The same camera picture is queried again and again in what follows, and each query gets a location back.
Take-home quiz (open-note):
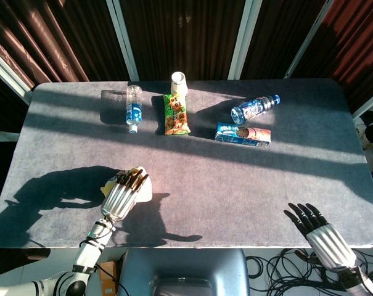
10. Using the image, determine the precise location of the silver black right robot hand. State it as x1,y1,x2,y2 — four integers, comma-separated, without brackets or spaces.
283,202,358,272

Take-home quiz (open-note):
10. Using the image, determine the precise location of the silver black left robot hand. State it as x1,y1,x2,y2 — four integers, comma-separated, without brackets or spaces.
99,168,150,223

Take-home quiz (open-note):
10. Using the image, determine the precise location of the yellow plush toy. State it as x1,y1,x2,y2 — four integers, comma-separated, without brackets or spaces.
100,166,153,203

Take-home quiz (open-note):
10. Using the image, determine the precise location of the orange cardboard box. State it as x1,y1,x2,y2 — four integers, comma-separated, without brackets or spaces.
99,261,119,295

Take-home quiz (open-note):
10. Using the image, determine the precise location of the grey table cloth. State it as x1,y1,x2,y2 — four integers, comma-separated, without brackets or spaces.
0,78,373,249

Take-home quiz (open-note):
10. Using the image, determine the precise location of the clear bottle white cap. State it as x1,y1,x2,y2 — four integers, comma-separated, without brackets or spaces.
125,84,143,134

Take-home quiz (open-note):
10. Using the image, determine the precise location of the blue grey robot torso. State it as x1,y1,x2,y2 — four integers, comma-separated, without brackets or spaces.
117,248,251,296

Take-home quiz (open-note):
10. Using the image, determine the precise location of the green snack bag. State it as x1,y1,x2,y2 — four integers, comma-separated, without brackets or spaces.
163,93,192,136

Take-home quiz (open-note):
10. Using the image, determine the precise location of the white cup bottle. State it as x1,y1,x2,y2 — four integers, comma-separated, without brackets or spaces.
170,71,189,95

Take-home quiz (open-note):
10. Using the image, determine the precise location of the blue cookie box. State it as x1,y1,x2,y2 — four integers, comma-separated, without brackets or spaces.
214,122,272,149

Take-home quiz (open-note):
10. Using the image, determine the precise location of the clear bottle blue cap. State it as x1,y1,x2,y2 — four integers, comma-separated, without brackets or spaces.
230,94,281,125

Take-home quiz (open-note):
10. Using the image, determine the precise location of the brown curtain panel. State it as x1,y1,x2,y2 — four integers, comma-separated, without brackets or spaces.
241,0,326,80
120,0,245,81
292,0,373,113
0,0,130,90

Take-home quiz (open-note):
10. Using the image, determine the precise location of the black cable tangle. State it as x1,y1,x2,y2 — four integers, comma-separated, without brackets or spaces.
246,248,373,293

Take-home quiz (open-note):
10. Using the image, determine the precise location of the white frame post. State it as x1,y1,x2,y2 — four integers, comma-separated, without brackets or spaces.
284,0,334,78
352,95,373,120
0,46,33,105
227,0,263,80
105,0,140,81

